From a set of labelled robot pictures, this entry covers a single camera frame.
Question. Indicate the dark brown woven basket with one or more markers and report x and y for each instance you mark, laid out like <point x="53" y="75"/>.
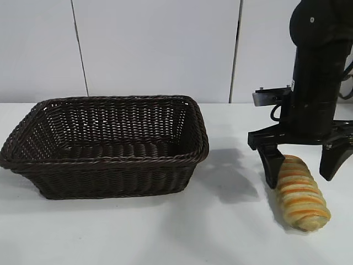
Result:
<point x="110" y="174"/>

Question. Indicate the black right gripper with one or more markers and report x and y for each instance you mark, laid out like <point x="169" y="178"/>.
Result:
<point x="314" y="96"/>

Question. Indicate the long striped bread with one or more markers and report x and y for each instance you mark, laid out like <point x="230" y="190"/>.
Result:
<point x="300" y="198"/>

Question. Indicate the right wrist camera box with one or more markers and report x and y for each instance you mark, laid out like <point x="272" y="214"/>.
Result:
<point x="267" y="96"/>

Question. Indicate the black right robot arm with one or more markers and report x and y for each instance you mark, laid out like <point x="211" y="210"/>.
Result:
<point x="317" y="22"/>

